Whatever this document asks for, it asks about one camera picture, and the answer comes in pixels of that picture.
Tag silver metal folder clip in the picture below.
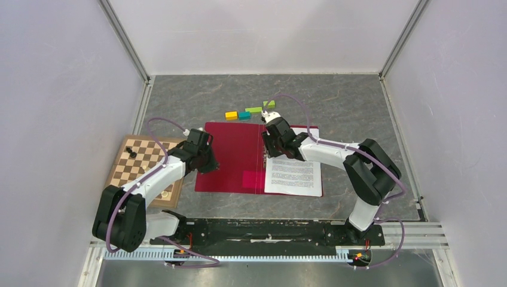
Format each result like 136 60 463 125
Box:
262 145 270 170

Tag red clip file folder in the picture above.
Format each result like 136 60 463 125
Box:
194 121 324 198

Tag printed white paper sheets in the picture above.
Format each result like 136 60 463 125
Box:
264 126 322 198

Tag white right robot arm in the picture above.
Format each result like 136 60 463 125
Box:
262 112 403 244

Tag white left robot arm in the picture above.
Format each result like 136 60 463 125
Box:
92 129 219 253

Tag short lime green block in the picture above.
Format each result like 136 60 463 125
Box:
263 100 276 109

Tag long lime green block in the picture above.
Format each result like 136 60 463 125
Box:
245 106 263 114

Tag teal block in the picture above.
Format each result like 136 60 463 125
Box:
238 111 251 120

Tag yellow block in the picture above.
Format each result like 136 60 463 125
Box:
225 111 239 121

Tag wooden chessboard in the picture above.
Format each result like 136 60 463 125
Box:
105 135 184 208

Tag black chess piece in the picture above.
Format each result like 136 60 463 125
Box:
126 146 137 158

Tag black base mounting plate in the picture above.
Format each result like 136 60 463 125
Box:
169 218 385 256

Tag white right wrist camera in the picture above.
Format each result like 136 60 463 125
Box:
261 111 281 124

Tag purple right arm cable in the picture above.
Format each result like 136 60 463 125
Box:
261 94 408 271

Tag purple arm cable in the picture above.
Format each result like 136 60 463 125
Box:
261 94 408 271
105 117 221 269

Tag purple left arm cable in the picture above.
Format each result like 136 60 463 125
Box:
105 117 221 269

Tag white comb cable duct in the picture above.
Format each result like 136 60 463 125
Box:
104 248 353 263

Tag aluminium frame post left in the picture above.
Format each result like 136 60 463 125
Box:
97 0 151 83

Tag aluminium frame post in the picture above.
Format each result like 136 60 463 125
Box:
97 0 151 83
378 0 430 81

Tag aluminium frame post right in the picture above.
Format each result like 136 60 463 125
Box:
378 0 430 81

